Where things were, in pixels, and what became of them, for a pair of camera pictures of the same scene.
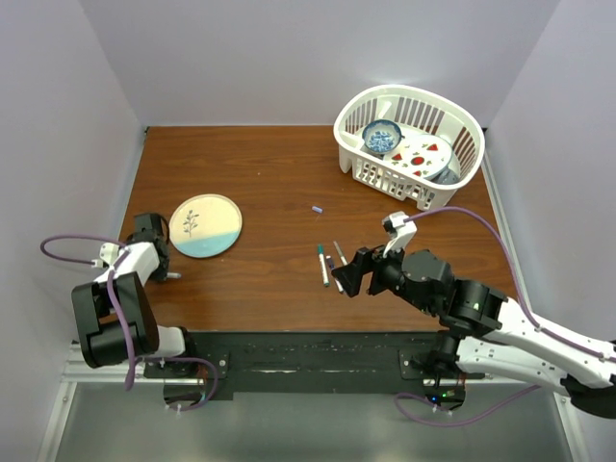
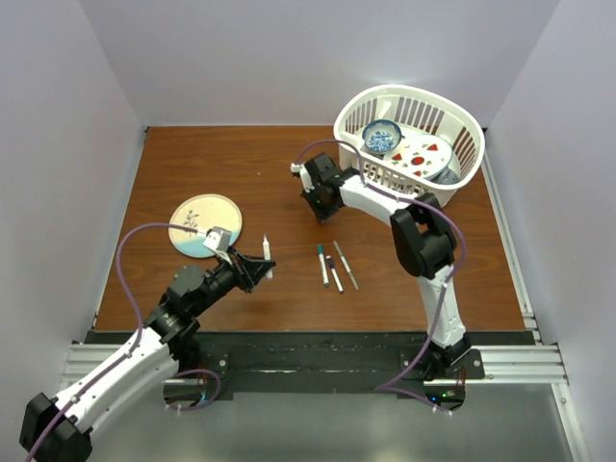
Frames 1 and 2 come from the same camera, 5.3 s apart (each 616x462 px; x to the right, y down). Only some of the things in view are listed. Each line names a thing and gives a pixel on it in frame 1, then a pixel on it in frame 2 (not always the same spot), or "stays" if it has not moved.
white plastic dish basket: [417, 111] stays
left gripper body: [160, 272] -> [231, 270]
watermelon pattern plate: [422, 155] stays
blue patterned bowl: [381, 137] stays
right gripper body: [387, 272] -> [321, 209]
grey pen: [340, 254] stays
